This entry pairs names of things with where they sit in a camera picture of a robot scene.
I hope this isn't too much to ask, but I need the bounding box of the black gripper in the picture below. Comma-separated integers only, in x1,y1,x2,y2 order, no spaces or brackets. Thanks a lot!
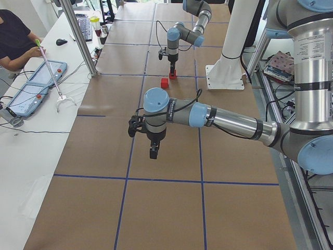
168,54,178,71
147,130,167,159

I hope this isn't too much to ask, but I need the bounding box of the red block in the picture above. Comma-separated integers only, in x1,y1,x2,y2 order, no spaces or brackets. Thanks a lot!
160,78,169,89
169,69,177,80

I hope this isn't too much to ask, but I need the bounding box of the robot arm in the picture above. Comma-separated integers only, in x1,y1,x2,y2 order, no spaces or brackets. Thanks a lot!
137,1,332,174
165,1,212,79

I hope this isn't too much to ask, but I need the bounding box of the metal cup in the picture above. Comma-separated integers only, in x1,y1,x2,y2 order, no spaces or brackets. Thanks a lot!
101,25,109,35

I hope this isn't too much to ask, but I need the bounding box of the yellow lid bottle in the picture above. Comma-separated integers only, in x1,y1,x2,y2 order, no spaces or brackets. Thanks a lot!
89,16,101,37

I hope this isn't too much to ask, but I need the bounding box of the black keyboard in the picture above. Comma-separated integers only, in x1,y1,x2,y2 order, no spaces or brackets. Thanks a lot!
77,18,93,42

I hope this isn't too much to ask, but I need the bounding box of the pink reacher grabber tool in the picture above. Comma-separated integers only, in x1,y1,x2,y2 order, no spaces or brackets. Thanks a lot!
35,39,76,112

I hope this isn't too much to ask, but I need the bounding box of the stack of patterned cloths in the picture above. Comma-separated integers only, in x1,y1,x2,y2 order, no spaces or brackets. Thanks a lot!
263,51,294,82

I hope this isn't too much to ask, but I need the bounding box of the black computer mouse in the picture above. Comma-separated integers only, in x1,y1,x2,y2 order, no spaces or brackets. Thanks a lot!
56,39,68,46

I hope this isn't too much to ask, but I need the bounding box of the teach pendant far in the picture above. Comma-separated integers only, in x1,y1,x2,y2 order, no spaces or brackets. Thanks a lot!
27,60,68,86

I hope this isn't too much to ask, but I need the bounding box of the teach pendant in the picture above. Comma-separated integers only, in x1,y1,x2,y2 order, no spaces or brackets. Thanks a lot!
27,60,68,86
8,83,49,117

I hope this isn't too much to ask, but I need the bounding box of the teach pendant near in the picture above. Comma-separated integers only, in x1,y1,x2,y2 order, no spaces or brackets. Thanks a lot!
8,83,49,117

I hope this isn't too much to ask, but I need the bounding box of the seated person black shirt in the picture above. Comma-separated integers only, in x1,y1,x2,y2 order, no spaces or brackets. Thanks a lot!
1,9,42,71

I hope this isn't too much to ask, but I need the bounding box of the white pedestal mount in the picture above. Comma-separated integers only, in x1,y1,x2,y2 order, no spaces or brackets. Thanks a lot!
206,0,264,90

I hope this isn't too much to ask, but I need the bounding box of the aluminium frame post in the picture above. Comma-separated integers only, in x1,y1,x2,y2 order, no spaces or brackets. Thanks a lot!
60,0,97,77

